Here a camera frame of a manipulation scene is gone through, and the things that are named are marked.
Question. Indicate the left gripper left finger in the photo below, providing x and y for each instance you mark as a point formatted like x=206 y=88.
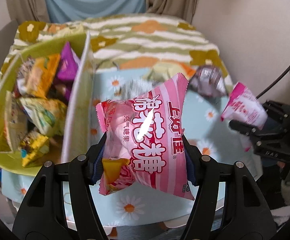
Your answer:
x=42 y=212

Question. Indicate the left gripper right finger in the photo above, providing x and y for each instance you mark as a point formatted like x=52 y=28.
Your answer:
x=246 y=214

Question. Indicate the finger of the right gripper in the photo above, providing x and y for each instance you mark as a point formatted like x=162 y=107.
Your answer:
x=248 y=132

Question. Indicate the small pink candy bag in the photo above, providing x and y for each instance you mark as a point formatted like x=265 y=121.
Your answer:
x=244 y=107

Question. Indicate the large pink marshmallow bag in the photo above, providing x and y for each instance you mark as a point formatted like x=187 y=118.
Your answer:
x=144 y=140

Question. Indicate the cream fries snack bag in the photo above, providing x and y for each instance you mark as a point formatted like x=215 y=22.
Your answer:
x=48 y=115

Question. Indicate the gold black snack bag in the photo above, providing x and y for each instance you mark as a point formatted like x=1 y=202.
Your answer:
x=33 y=147

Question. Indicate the silver brown snack packet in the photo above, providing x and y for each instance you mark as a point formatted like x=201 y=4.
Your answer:
x=208 y=82

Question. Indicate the green cardboard storage box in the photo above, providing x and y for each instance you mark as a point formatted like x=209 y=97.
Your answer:
x=15 y=123

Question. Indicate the cream orange snack packet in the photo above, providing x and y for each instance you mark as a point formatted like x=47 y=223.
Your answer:
x=162 y=71

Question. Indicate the orange yellow snack bag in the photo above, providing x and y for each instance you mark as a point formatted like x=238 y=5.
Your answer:
x=36 y=75

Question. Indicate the purple snack bag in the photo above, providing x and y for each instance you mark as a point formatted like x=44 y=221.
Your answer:
x=67 y=70

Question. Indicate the floral striped green blanket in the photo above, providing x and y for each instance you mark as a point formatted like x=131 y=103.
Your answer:
x=129 y=41

